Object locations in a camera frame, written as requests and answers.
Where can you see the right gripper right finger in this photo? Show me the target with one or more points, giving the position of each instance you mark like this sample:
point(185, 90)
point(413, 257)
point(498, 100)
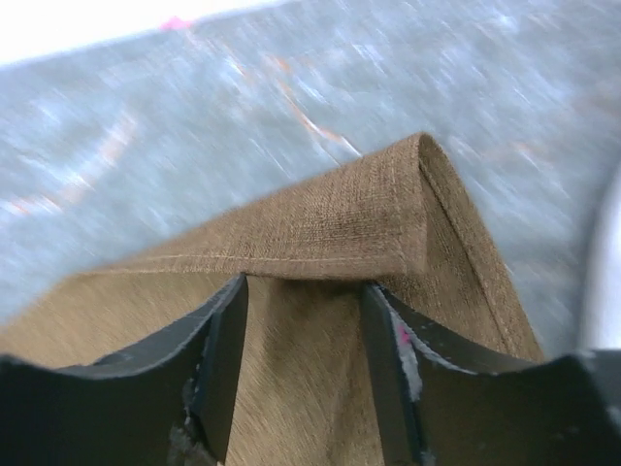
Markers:
point(442, 399)

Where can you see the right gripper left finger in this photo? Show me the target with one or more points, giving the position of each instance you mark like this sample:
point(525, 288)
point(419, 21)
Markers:
point(168, 399)

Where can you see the brown cloth napkin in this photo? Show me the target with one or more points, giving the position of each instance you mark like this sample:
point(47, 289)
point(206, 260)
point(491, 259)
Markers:
point(400, 216)

